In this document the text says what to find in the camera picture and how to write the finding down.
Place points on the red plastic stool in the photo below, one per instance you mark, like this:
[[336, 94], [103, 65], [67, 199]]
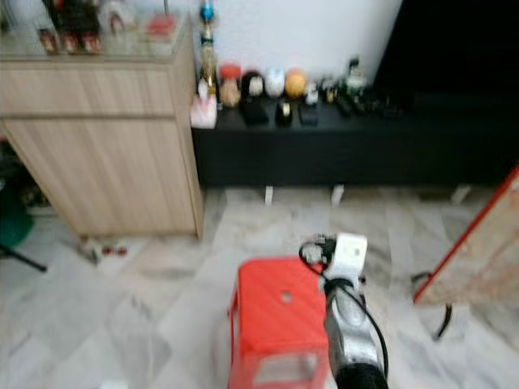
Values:
[[284, 324]]

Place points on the black TV console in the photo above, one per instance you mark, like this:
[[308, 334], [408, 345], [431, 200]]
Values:
[[357, 150]]

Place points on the black phone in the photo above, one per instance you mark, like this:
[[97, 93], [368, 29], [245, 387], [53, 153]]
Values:
[[308, 113]]

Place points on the black tape dispenser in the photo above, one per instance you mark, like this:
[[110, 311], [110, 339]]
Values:
[[284, 113]]

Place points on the black metal table leg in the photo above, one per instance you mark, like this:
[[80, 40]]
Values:
[[446, 320]]

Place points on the black wallet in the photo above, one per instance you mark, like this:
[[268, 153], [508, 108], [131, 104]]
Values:
[[254, 113]]

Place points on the small panda figurine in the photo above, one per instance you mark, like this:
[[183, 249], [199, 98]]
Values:
[[311, 92]]

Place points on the marble-pattern table top red edge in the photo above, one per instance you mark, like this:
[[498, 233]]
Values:
[[478, 259]]

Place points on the small dark toy figurine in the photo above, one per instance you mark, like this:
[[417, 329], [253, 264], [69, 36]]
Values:
[[329, 89]]

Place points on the orange round plush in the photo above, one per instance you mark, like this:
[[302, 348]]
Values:
[[295, 82]]

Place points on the white blue round plush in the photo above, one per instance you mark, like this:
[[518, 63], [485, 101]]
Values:
[[274, 82]]

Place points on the green bag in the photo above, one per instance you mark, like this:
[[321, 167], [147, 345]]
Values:
[[12, 223]]

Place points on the white green remote holder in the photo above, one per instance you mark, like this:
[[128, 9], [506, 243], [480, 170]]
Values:
[[354, 77]]

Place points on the black white round plush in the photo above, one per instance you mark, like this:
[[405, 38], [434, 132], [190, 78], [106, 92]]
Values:
[[252, 84]]

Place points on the pink white tissue box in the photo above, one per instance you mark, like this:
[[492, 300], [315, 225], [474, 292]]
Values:
[[203, 112]]

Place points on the red-lid glass jar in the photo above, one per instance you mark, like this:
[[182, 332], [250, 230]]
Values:
[[229, 87]]

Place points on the small red dumbbell toy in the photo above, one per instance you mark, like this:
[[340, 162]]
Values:
[[115, 251]]

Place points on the gold trophy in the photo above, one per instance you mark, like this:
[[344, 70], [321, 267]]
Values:
[[208, 69]]

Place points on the light wooden cabinet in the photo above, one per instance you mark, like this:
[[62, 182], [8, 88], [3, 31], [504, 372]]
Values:
[[97, 162]]

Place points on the black television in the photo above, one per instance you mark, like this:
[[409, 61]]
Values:
[[454, 40]]

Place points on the blue ball trophy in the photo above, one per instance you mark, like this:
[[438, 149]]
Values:
[[207, 12]]

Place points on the red packet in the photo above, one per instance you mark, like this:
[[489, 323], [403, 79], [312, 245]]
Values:
[[160, 26]]

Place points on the black teapot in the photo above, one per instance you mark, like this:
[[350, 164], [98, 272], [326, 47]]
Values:
[[77, 16]]

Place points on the black metal chair frame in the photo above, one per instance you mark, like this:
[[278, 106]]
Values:
[[24, 258]]

